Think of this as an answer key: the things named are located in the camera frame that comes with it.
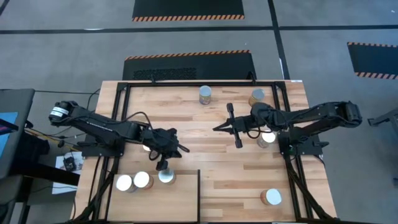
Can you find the black bench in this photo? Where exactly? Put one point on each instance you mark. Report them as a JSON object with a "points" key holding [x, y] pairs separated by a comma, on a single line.
{"points": [[31, 149]]}

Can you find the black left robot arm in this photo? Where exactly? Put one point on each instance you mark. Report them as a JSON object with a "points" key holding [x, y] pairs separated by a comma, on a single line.
{"points": [[93, 123]]}

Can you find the white paper sheet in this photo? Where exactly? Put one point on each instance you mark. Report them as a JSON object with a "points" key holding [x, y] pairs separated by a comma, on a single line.
{"points": [[60, 161]]}

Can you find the orange label tin can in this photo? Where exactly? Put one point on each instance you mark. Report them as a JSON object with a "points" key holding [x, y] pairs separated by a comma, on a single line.
{"points": [[273, 196]]}

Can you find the green beans can orange label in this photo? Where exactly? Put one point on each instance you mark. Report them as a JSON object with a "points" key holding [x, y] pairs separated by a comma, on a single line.
{"points": [[142, 179], [257, 94]]}

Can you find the blue panel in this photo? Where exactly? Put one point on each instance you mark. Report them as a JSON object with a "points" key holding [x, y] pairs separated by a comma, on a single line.
{"points": [[4, 143]]}

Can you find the grey metal stand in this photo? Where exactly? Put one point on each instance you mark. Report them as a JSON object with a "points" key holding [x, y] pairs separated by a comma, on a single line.
{"points": [[384, 118]]}

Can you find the white tag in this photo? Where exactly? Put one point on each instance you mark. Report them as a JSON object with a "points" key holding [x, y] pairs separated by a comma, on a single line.
{"points": [[297, 81]]}

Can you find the peaches can blue label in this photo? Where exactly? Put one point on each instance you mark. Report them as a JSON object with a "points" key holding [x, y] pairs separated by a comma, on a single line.
{"points": [[268, 137], [205, 92]]}

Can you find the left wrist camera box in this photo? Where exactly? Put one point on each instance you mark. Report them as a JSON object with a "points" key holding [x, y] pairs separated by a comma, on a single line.
{"points": [[164, 137]]}

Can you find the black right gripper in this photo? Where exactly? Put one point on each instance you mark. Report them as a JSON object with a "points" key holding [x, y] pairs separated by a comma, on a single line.
{"points": [[235, 127]]}

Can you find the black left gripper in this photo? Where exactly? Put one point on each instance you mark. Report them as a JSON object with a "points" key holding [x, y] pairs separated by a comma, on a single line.
{"points": [[171, 151]]}

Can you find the black mat hazard stripe edge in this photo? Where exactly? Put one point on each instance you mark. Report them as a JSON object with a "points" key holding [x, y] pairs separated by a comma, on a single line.
{"points": [[186, 7], [376, 59], [217, 67]]}

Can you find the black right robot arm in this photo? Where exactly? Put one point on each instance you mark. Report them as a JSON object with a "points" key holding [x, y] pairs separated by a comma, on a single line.
{"points": [[311, 113]]}

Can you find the black aluminium table frame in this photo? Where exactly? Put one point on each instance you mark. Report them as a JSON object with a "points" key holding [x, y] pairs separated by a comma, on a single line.
{"points": [[186, 84]]}

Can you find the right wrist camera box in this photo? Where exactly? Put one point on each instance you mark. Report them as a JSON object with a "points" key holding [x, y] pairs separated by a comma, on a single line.
{"points": [[247, 123]]}

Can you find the small black device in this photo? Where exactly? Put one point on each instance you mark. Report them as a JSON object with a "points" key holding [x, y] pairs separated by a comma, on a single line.
{"points": [[69, 163]]}

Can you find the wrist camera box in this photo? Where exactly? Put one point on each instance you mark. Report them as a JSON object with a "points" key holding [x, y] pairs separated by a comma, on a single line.
{"points": [[164, 137], [247, 123]]}

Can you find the silver lid tin can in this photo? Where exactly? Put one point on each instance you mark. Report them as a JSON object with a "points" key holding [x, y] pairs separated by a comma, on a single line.
{"points": [[124, 183], [167, 176]]}

